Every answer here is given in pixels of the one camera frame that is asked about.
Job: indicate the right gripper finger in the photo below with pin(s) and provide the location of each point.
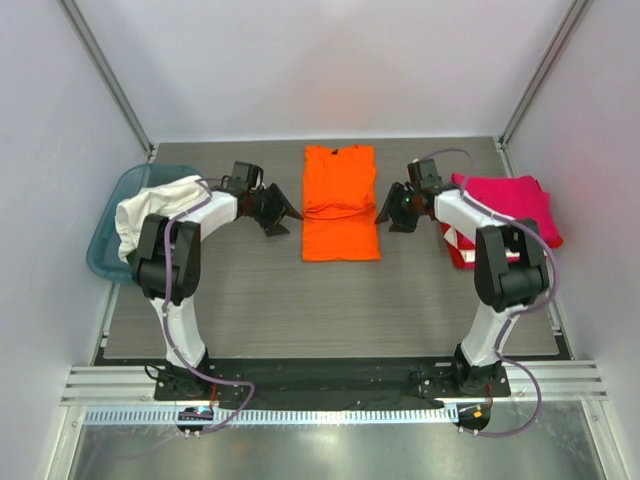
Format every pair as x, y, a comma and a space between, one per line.
404, 225
393, 204

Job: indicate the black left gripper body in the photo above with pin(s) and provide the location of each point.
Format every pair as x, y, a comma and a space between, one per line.
259, 207

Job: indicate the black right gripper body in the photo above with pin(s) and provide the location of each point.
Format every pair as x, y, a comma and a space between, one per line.
400, 206

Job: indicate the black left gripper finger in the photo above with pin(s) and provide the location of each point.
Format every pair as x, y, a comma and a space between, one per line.
278, 204
272, 226

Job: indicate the orange shirt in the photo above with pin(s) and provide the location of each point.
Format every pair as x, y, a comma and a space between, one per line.
339, 204

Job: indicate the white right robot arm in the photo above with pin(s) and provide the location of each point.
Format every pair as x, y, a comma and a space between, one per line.
510, 270

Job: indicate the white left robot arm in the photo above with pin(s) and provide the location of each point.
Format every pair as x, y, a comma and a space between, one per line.
167, 268

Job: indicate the white t shirt in basket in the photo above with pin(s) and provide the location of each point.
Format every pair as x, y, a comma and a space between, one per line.
167, 200

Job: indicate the folded magenta t shirt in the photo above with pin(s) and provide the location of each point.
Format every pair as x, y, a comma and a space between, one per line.
520, 197

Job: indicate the teal plastic basket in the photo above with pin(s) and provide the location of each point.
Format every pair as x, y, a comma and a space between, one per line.
102, 253

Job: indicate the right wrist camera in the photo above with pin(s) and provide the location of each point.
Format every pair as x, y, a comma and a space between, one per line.
423, 174

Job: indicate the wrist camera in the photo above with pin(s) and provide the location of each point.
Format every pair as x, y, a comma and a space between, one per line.
246, 176
423, 174

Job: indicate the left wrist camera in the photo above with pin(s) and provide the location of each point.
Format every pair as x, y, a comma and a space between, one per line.
246, 176

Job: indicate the right aluminium corner post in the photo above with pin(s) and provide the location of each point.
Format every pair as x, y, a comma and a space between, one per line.
570, 21

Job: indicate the aluminium corner post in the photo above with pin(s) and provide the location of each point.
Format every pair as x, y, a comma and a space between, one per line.
570, 21
96, 55

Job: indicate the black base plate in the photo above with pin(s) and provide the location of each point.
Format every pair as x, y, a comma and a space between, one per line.
325, 384

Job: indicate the white slotted cable duct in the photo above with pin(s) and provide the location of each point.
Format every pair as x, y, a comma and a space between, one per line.
198, 415

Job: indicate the aluminium frame rail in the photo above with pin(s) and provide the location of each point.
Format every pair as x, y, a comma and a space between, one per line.
129, 385

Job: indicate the left aluminium corner post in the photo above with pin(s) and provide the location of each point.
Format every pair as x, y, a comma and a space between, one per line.
96, 55

